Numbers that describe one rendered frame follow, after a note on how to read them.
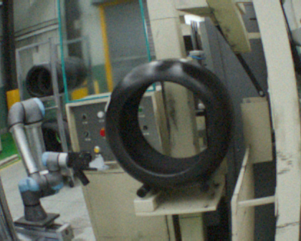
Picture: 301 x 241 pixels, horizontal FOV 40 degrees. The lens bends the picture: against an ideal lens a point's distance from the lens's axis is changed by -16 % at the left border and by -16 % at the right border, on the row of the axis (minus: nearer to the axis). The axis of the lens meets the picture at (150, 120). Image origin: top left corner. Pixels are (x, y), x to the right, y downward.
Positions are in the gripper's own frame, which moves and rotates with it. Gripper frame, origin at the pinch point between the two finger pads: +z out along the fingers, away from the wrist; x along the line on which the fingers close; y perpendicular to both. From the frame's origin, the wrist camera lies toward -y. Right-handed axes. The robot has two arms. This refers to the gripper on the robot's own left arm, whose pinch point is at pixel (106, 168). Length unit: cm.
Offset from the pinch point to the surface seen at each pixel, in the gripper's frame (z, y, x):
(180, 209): 36.7, -14.5, -11.2
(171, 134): 24.8, 11.6, 25.1
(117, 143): 10.0, 14.9, -11.6
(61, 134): -171, -50, 299
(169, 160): 25.9, 1.4, 15.1
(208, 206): 49, -13, -11
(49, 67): -192, 32, 310
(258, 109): 70, 26, 18
